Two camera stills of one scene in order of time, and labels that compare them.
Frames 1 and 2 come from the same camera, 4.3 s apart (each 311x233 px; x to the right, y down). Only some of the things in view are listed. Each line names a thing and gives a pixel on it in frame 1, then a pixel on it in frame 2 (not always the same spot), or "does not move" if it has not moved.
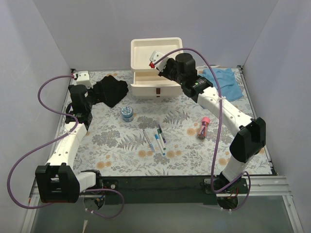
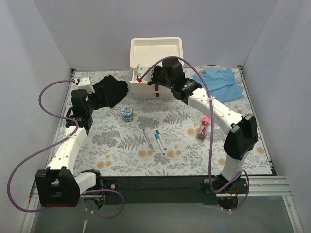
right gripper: [165, 71] → [152, 78]
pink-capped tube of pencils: [205, 121] does not move
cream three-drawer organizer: [146, 82] does not move
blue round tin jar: [127, 113] does not move
